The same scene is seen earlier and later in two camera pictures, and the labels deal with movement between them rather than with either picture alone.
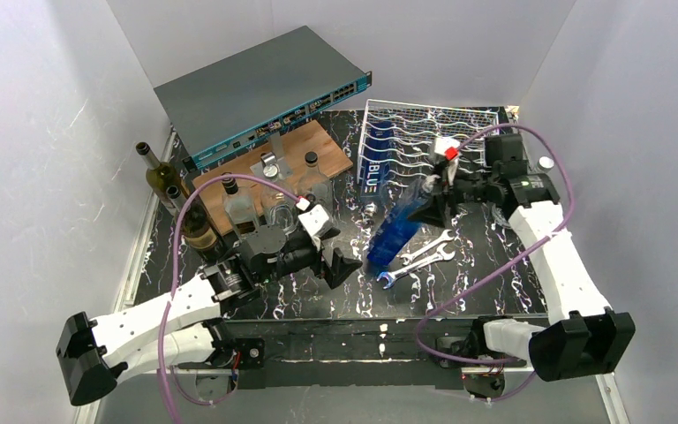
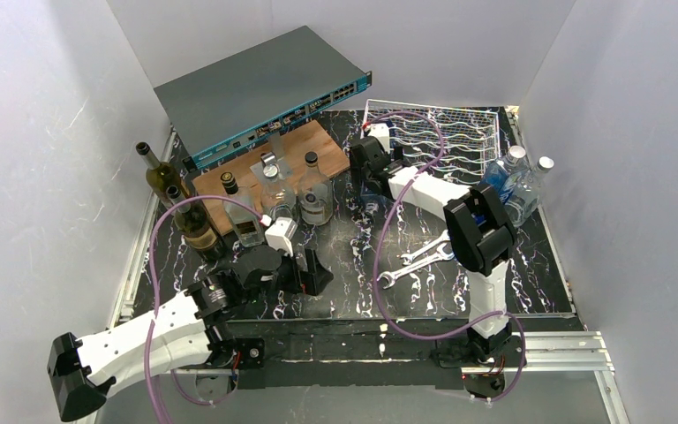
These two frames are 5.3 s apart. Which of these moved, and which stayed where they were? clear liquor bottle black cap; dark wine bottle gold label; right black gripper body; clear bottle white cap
Moved: right black gripper body
Stayed: dark wine bottle gold label; clear liquor bottle black cap; clear bottle white cap
